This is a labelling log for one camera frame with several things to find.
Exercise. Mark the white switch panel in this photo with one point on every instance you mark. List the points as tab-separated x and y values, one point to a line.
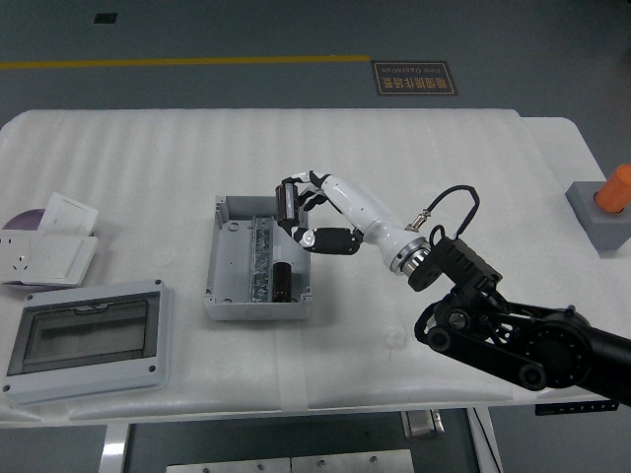
69	214
59	258

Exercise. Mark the metal DIN rail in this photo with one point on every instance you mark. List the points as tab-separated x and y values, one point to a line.
261	261

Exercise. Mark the grey block stand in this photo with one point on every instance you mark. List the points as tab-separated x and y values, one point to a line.
604	229

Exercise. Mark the white wall socket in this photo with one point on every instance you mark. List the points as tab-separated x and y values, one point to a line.
17	256

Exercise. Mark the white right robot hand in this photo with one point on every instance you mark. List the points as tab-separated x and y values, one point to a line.
365	212

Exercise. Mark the open grey junction box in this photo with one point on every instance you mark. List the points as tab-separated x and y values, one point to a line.
230	266

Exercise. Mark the white foam mat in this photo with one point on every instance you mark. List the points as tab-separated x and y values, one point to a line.
148	162

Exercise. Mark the brown floor sign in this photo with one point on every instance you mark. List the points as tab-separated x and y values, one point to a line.
415	78

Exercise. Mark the purple disc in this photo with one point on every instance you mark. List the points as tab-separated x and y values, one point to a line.
27	219

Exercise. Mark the clear tape strip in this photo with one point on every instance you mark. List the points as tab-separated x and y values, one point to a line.
292	374
517	394

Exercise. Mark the grey cover with clear window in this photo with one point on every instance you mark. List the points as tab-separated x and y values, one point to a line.
89	369

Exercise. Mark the table control panel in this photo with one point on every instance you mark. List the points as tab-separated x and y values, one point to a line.
577	408

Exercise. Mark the grey metal plate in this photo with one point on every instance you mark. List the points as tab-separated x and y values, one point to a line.
229	465
352	464

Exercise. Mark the metal bracket under table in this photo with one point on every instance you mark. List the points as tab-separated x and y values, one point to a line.
423	424

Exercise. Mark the orange cylinder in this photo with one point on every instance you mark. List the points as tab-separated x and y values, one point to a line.
615	192

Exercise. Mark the white table leg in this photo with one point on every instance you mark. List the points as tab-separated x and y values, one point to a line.
485	438
114	448

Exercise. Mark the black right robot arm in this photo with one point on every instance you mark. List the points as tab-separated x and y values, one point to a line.
493	320

